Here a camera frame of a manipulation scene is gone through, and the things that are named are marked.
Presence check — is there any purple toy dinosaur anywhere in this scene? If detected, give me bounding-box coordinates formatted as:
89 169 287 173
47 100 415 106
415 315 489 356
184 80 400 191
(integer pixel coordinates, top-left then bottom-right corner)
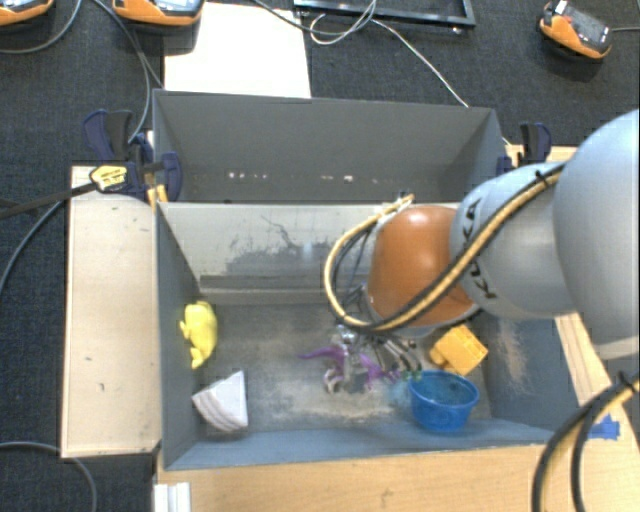
298 344 402 394

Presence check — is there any blue plastic bowl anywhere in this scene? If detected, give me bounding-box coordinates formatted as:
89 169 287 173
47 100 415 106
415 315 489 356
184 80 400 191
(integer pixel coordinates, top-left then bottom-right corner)
406 369 481 434

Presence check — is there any yellow toy block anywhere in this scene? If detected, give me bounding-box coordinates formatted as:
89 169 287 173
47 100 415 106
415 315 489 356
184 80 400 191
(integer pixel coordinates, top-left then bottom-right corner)
428 324 489 377

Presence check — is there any white and purple wedge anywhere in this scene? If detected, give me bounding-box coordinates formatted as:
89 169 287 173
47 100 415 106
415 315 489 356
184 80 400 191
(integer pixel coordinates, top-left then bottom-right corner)
191 369 250 433

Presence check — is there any yellow toy animal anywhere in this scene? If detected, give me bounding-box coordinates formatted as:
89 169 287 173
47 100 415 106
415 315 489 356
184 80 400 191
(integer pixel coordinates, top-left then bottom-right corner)
178 299 220 370

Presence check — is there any grey metal bin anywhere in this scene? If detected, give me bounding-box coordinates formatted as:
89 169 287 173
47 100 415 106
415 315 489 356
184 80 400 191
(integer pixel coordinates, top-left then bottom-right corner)
150 88 587 472

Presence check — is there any pale wood flat board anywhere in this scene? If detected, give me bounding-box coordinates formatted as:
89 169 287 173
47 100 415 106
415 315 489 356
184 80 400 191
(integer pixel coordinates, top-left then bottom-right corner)
59 164 164 459

